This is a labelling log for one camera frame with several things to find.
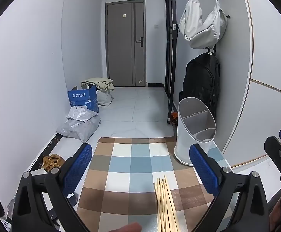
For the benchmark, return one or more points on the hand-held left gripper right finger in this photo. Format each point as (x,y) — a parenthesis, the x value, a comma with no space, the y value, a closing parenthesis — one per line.
(203,169)

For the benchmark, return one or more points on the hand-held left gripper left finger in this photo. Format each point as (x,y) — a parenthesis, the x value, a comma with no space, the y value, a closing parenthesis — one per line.
(78,166)

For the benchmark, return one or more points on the white utensil holder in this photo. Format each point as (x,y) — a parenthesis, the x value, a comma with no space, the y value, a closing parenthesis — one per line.
(184,137)

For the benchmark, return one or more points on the bundle of wooden chopsticks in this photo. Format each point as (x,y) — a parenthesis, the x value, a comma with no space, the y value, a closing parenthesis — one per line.
(163,205)

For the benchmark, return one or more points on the white fabric shoulder bag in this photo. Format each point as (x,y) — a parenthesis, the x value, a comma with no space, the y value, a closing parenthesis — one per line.
(198,24)

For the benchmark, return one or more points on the person's right hand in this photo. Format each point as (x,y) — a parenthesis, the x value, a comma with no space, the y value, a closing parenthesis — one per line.
(278,215)

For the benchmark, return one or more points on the person's left hand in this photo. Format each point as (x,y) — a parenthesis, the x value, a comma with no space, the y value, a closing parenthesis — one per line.
(128,228)

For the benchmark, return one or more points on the grey plastic parcel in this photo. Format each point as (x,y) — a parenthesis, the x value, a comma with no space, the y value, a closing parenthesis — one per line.
(77,130)

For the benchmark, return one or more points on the white cabinet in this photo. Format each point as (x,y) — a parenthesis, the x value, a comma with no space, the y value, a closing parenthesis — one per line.
(263,101)

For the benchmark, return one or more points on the white plastic parcel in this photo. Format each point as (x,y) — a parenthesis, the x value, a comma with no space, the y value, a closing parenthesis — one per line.
(81,113)

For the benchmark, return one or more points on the checkered table cloth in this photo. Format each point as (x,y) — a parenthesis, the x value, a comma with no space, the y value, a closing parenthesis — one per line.
(135,164)

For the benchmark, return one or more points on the orange and black item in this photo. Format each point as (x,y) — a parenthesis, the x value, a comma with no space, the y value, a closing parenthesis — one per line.
(174,118)

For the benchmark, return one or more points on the blue cardboard box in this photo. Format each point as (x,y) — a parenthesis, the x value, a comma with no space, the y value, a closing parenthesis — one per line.
(82,99)

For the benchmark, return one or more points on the white sack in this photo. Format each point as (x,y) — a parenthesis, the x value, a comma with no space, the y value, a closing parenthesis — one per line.
(104,99)

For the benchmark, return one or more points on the beige cloth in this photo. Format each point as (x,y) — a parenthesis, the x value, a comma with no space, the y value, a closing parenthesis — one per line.
(97,82)

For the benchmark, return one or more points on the black backpack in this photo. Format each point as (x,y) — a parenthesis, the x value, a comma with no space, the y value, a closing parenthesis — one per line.
(200,82)

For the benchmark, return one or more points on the black framed panel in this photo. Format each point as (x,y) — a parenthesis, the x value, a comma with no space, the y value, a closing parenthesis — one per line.
(171,65)

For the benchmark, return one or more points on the grey entrance door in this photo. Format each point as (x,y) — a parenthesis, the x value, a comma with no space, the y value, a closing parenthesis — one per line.
(121,53)

